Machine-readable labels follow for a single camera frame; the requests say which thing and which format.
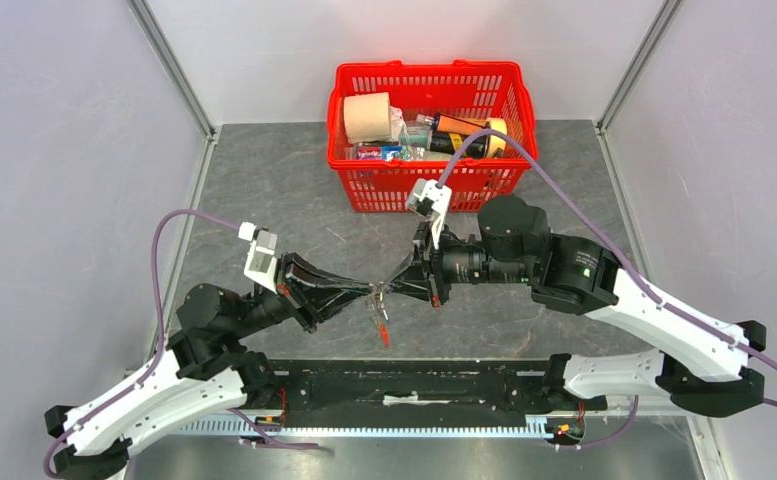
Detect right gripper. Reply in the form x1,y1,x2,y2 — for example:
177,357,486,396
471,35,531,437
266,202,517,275
382,215,534,306

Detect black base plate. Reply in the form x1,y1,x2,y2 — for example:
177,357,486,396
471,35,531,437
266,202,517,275
242,359,608,429

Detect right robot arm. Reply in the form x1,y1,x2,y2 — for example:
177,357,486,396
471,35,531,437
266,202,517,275
388,195,767,418

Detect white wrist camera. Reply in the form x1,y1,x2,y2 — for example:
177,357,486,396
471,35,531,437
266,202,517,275
406,178,452,250
238,222,278,293

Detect red plastic basket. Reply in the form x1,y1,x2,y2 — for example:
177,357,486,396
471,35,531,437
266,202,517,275
326,59,539,213

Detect yellow masking tape roll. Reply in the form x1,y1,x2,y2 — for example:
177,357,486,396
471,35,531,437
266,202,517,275
483,117,509,159

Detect snack packets in basket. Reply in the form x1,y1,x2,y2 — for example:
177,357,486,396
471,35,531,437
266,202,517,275
345,107,434,161

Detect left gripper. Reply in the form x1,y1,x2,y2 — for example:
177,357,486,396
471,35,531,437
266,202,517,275
230,250,375,339

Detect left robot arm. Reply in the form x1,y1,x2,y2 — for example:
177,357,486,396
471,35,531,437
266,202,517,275
44,253,372,479

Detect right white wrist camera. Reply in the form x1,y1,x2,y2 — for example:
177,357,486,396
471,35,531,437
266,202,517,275
406,178,452,250

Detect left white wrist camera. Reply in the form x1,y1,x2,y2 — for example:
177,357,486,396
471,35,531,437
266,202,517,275
238,222,278,293

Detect beige paper roll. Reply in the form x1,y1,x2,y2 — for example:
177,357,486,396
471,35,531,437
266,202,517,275
342,92,392,144

